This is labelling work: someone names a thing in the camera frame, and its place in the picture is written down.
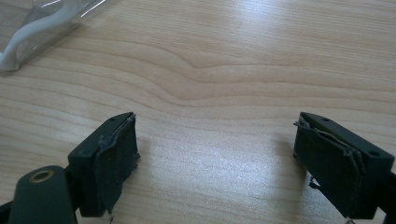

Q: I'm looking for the white cable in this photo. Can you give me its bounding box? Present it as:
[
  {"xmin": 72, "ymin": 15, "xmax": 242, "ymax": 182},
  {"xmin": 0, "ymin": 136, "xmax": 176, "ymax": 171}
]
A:
[{"xmin": 0, "ymin": 0, "xmax": 82, "ymax": 71}]

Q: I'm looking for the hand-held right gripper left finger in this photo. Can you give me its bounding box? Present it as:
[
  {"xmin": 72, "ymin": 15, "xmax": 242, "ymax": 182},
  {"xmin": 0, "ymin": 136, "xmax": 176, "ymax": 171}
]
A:
[{"xmin": 67, "ymin": 111, "xmax": 141, "ymax": 218}]

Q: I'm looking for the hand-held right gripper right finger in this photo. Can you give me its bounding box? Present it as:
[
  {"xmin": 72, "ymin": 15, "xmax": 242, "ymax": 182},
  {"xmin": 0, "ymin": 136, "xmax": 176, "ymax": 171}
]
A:
[{"xmin": 292, "ymin": 111, "xmax": 396, "ymax": 220}]

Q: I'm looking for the clear plastic bag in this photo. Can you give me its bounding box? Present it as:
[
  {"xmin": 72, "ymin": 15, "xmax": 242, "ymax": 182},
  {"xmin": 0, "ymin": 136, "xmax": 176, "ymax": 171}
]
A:
[{"xmin": 0, "ymin": 0, "xmax": 120, "ymax": 73}]

